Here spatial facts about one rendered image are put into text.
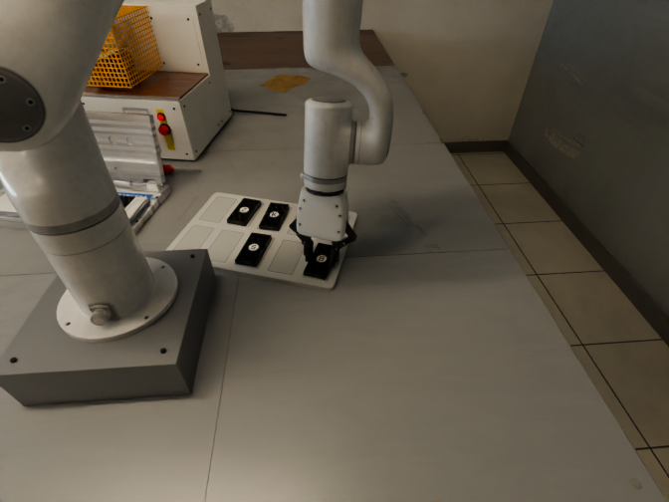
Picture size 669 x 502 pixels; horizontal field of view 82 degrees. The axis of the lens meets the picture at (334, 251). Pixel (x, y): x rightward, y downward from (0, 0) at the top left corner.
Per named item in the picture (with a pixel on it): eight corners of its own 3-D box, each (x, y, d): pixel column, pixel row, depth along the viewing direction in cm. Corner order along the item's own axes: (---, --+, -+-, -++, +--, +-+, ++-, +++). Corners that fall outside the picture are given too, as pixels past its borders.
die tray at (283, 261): (160, 260, 86) (159, 257, 86) (216, 194, 106) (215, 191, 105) (333, 292, 79) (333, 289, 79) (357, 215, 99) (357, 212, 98)
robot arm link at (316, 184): (295, 174, 71) (295, 190, 72) (340, 182, 69) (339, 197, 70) (310, 162, 78) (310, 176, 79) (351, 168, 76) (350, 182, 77)
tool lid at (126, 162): (-13, 106, 98) (-6, 105, 100) (15, 177, 107) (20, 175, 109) (148, 116, 94) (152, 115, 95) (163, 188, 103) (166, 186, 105)
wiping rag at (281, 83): (282, 72, 183) (282, 68, 182) (314, 78, 177) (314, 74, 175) (253, 87, 168) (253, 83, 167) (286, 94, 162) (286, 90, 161)
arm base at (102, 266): (165, 337, 60) (123, 247, 48) (37, 348, 59) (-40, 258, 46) (186, 257, 74) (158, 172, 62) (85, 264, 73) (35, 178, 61)
